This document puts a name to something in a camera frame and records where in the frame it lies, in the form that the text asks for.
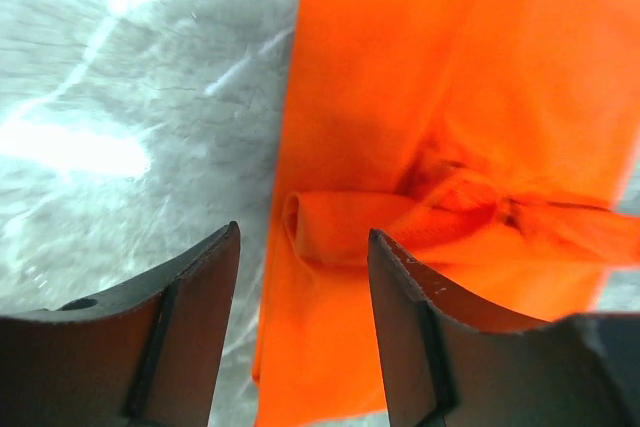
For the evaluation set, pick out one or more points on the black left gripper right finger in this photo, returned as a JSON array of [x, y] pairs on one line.
[[451, 358]]

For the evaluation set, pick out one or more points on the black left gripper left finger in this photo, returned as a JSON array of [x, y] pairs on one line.
[[145, 352]]

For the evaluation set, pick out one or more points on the orange t shirt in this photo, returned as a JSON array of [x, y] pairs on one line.
[[490, 138]]

